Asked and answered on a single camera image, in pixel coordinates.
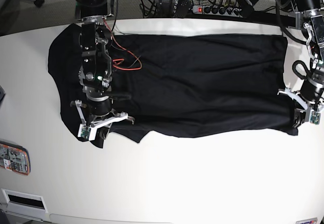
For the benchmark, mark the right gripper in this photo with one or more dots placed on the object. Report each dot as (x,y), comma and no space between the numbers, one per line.
(99,114)

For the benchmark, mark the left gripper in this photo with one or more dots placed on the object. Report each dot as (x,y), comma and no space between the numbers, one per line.
(308,97)

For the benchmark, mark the black T-shirt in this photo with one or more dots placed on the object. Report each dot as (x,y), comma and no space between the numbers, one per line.
(197,86)

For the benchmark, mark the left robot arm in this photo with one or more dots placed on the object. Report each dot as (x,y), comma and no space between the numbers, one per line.
(309,20)

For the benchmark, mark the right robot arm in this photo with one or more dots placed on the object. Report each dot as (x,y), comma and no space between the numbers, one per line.
(95,74)

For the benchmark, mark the orange clear parts case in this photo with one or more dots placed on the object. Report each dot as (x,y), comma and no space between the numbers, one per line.
(15,158)

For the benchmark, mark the white power strip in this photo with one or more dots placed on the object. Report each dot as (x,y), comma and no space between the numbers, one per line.
(216,11)

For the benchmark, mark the black office chair caster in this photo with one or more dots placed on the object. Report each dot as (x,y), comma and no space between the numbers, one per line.
(39,3)

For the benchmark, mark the red white box corner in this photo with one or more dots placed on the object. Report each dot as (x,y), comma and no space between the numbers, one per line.
(308,221)

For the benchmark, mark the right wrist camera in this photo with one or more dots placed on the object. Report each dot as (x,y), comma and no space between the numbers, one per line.
(87,132)

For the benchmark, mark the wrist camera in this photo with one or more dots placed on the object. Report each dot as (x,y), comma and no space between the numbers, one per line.
(87,132)
(313,116)

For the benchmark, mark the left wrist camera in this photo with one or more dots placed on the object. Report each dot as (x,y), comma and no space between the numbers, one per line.
(313,116)

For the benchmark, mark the white table cable grommet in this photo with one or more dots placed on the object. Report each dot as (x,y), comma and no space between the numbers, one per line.
(19,200)

